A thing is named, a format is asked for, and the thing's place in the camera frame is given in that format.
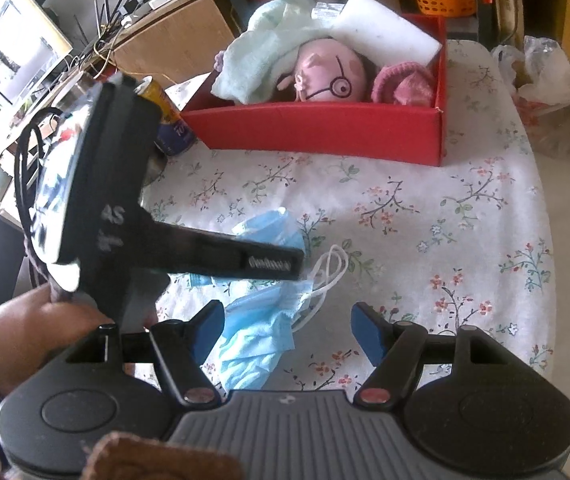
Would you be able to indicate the large white sponge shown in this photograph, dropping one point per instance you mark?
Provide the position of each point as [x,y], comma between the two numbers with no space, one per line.
[390,30]

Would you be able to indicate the white plastic bag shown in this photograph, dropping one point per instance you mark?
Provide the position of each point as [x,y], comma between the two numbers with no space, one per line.
[545,100]

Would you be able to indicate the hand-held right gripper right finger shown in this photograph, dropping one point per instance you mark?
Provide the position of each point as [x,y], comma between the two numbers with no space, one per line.
[367,335]

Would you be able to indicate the floral tablecloth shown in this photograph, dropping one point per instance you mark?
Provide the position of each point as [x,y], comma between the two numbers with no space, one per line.
[415,210]

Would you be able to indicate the pink pig plush toy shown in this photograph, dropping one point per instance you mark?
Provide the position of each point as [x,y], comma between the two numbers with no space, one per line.
[325,70]

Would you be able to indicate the red box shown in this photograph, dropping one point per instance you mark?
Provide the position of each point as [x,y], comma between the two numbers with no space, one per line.
[315,125]

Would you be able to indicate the yellow and blue can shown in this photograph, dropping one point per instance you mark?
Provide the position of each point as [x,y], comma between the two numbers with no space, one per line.
[175,130]

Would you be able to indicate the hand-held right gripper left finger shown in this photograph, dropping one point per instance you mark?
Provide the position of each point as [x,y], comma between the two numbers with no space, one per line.
[210,332]

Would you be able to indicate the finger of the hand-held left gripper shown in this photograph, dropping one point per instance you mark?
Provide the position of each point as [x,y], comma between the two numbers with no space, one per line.
[245,260]

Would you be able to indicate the pale green towel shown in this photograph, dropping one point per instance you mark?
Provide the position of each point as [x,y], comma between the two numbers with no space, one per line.
[255,55]

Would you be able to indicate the white printed towel label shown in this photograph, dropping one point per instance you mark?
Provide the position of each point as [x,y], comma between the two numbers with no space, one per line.
[330,9]

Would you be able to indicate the purple knit hat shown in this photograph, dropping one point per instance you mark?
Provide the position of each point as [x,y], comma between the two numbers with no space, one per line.
[221,62]

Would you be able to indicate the brown wooden desk cabinet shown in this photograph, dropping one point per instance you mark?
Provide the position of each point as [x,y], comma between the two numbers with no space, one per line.
[175,40]

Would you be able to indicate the person's left hand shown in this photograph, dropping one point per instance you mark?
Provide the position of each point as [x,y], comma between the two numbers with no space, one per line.
[25,335]

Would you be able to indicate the pink knit hat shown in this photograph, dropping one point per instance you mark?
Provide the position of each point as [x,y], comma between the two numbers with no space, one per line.
[400,85]

